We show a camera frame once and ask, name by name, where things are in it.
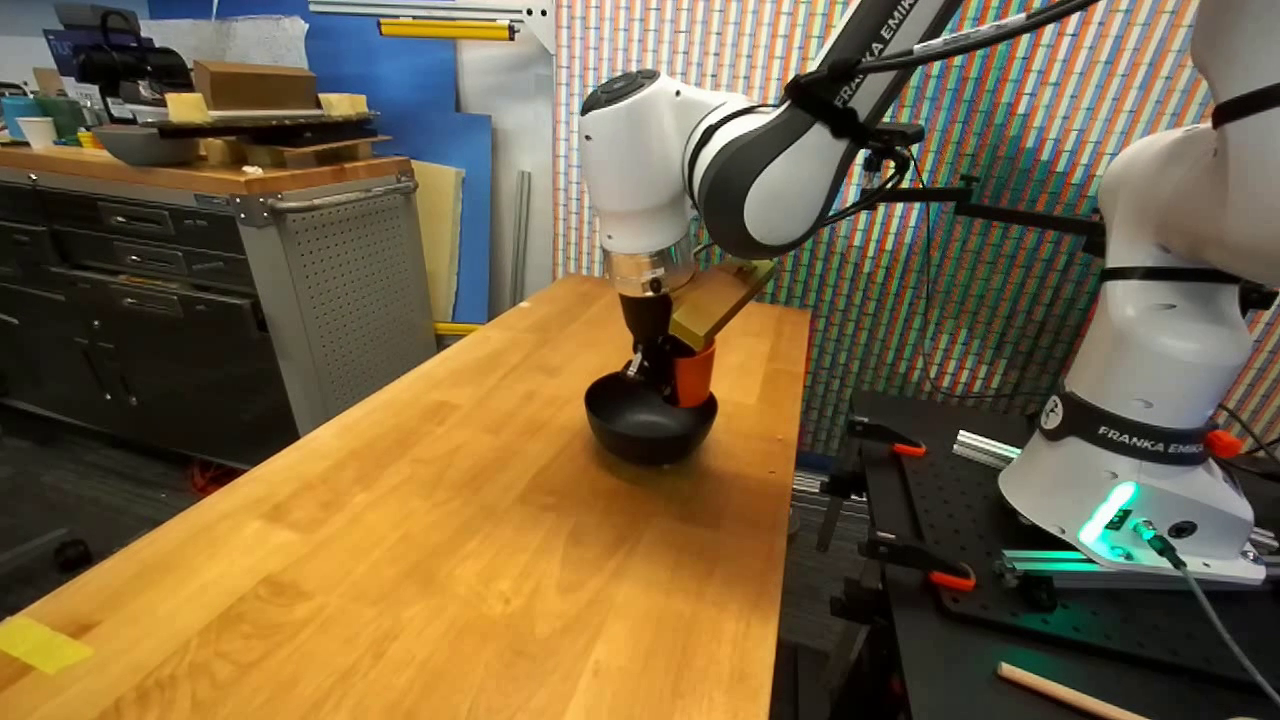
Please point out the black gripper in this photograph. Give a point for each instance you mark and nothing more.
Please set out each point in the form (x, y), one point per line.
(646, 321)

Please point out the orange plastic cup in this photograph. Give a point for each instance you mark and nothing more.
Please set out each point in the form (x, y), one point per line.
(695, 379)

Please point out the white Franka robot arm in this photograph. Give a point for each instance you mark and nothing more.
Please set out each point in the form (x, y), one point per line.
(1145, 334)

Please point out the black bowl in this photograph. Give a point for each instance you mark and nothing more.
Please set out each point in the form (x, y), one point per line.
(642, 424)

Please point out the beige leaning board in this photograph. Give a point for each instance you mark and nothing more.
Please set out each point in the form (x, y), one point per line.
(442, 240)

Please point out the grey perforated metal panel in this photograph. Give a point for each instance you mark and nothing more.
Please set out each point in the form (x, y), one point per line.
(341, 303)

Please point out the blue board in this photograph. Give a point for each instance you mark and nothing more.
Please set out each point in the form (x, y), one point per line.
(431, 120)

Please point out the black breadboard robot table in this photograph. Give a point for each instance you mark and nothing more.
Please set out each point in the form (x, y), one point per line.
(962, 522)

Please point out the yellow level bar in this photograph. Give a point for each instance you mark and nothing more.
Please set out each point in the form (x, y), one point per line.
(447, 28)

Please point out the wooden box on cabinet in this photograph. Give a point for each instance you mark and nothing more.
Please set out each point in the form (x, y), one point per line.
(258, 91)

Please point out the wooden stick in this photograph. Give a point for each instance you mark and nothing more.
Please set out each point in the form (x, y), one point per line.
(1065, 693)

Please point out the black tool cabinet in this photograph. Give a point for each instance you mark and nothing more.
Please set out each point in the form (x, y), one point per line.
(121, 321)

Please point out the black device on cabinet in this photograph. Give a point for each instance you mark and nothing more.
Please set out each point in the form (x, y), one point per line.
(121, 63)

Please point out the yellow tape patch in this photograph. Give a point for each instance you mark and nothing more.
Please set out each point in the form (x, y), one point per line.
(42, 646)

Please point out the yellowish wrist camera box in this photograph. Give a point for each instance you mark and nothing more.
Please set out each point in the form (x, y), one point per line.
(719, 303)

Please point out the black camera on mount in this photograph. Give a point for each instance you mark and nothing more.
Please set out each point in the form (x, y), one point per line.
(898, 137)

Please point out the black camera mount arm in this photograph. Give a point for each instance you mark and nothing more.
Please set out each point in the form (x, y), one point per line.
(986, 206)

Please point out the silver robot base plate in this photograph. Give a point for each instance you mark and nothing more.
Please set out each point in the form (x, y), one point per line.
(1145, 565)

